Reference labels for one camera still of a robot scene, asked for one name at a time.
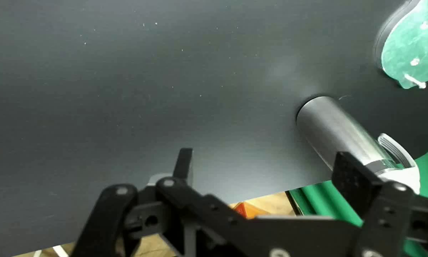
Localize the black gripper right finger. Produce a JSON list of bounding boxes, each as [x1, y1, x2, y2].
[[330, 150, 428, 257]]

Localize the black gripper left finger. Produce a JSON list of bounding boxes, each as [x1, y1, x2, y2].
[[69, 147, 253, 257]]

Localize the silver white flask lid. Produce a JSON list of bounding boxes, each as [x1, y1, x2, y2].
[[360, 133, 422, 197]]

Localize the small orange object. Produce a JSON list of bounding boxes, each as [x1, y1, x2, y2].
[[232, 202, 261, 220]]

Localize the silver metal flask body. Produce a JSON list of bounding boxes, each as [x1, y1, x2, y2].
[[295, 95, 406, 176]]

